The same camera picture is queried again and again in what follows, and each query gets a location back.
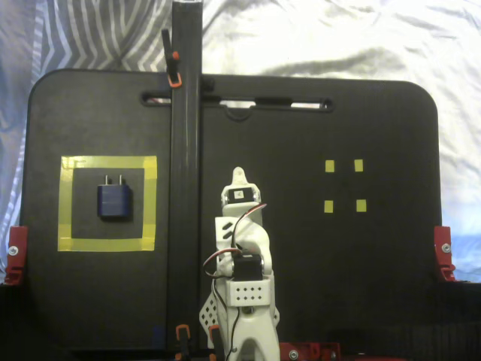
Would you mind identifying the black corrugated backdrop sheet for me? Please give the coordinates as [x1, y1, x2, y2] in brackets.
[0, 280, 481, 361]

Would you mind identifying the orange black spring clamp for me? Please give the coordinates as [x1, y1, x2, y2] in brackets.
[174, 323, 192, 361]
[207, 323, 223, 356]
[160, 29, 184, 89]

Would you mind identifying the white crumpled bedsheet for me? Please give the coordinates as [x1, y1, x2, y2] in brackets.
[202, 0, 481, 283]

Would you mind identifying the black flat beam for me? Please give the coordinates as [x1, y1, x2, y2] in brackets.
[166, 0, 204, 350]

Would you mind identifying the red white servo cable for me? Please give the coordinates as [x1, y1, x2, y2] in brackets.
[202, 202, 268, 281]

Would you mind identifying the blue white charger block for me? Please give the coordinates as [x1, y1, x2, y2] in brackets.
[96, 174, 134, 223]

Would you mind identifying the red post foot bracket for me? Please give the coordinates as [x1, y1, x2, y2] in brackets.
[280, 341, 313, 361]

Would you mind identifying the grey striped blanket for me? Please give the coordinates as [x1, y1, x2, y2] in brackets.
[0, 0, 174, 281]

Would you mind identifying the red corner bracket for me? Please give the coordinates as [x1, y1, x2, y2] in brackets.
[3, 225, 30, 286]
[433, 225, 458, 283]

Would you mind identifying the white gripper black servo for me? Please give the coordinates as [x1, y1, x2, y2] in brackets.
[220, 167, 265, 218]

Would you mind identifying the yellow tape square outline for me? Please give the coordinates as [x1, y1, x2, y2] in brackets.
[56, 154, 158, 253]

